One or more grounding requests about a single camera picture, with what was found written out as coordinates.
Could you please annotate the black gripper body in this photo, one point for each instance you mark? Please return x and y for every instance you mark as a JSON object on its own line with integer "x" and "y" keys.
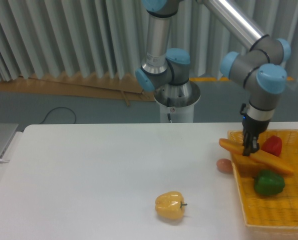
{"x": 254, "y": 127}

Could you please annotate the long orange bread loaf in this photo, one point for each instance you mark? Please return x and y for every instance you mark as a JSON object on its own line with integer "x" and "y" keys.
{"x": 271, "y": 161}

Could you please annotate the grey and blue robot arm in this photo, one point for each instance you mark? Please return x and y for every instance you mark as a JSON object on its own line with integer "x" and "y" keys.
{"x": 165, "y": 71}

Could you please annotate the red bell pepper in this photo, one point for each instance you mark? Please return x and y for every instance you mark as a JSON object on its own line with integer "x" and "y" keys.
{"x": 273, "y": 145}

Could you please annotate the brown egg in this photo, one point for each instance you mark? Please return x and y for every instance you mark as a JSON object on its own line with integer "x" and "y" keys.
{"x": 224, "y": 165}

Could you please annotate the green bell pepper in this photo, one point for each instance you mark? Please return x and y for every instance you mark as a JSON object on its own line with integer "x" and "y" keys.
{"x": 268, "y": 183}

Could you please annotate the yellow woven basket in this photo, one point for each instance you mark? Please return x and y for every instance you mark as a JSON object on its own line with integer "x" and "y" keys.
{"x": 276, "y": 210}

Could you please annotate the yellow bell pepper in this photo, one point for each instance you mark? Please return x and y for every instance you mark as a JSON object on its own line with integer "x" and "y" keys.
{"x": 170, "y": 205}

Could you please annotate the brown cardboard sheet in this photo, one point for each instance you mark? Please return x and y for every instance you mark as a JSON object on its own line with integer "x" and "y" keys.
{"x": 127, "y": 88}

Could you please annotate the grey pleated curtain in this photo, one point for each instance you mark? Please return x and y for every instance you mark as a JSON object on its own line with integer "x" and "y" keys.
{"x": 98, "y": 36}

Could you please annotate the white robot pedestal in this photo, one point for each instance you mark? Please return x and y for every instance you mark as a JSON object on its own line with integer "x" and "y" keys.
{"x": 177, "y": 102}

